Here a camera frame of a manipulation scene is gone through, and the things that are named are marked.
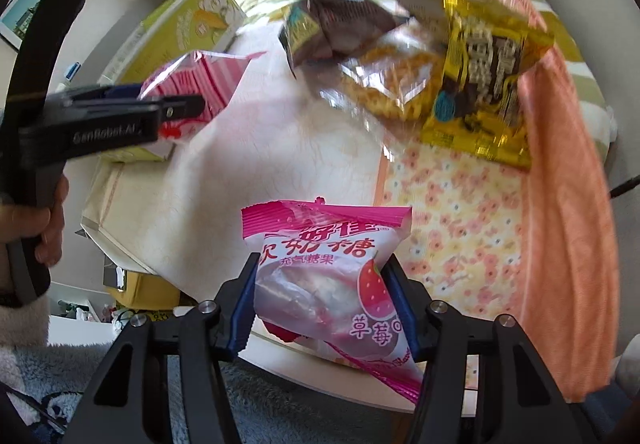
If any yellow-green cardboard box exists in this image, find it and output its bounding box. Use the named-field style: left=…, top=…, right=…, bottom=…
left=97, top=0, right=247, bottom=165

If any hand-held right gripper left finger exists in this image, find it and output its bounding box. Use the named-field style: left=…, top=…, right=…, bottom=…
left=62, top=254, right=258, bottom=444

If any orange floral cloth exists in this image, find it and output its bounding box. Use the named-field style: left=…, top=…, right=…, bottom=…
left=372, top=0, right=621, bottom=402

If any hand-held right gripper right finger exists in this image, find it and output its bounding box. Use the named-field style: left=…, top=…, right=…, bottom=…
left=382, top=254, right=586, bottom=444

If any yellow cardboard box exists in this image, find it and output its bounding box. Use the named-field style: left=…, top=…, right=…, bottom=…
left=104, top=269, right=182, bottom=312

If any pink strawberry marshmallow packet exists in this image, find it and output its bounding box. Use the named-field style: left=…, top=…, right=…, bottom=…
left=241, top=197, right=426, bottom=405

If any pink striped snack packet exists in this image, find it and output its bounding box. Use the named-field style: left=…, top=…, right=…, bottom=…
left=137, top=50, right=267, bottom=159

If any dark brown snack packet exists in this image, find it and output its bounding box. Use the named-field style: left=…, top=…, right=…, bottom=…
left=279, top=0, right=413, bottom=78

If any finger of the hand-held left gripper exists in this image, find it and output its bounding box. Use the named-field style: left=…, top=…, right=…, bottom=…
left=150, top=94, right=206, bottom=125
left=67, top=82, right=146, bottom=100

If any white blue tube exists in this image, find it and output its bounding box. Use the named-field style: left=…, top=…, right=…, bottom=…
left=56, top=62, right=83, bottom=93

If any dark metal clothes rack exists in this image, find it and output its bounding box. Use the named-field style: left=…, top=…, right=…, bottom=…
left=607, top=175, right=640, bottom=199

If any person's left forearm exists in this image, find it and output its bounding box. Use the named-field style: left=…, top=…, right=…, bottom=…
left=0, top=294, right=51, bottom=370

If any gold snack packet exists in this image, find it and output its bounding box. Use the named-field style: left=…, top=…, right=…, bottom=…
left=419, top=0, right=555, bottom=171

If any green striped floral quilt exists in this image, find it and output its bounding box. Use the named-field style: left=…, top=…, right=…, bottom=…
left=232, top=0, right=616, bottom=159

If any person's left hand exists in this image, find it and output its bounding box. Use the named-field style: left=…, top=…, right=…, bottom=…
left=0, top=173, right=69, bottom=269

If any clear noodle snack packet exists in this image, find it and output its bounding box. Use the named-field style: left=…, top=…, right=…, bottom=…
left=339, top=31, right=453, bottom=125

